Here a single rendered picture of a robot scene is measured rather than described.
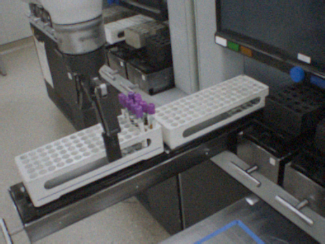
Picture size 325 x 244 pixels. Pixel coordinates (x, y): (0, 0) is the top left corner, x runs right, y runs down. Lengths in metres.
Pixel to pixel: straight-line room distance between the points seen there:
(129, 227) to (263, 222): 1.21
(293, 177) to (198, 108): 0.27
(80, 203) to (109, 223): 1.08
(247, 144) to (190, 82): 0.36
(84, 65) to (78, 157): 0.19
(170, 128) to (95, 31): 0.28
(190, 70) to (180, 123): 0.34
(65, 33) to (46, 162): 0.26
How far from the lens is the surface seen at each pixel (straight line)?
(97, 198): 0.81
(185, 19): 1.12
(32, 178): 0.76
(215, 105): 0.92
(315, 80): 0.79
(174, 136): 0.85
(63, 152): 0.81
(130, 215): 1.90
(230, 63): 1.06
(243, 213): 0.71
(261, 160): 0.89
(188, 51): 1.15
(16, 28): 4.36
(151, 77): 1.24
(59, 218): 0.80
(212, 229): 0.68
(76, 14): 0.67
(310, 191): 0.82
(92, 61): 0.71
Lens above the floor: 1.32
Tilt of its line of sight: 32 degrees down
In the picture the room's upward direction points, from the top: 6 degrees counter-clockwise
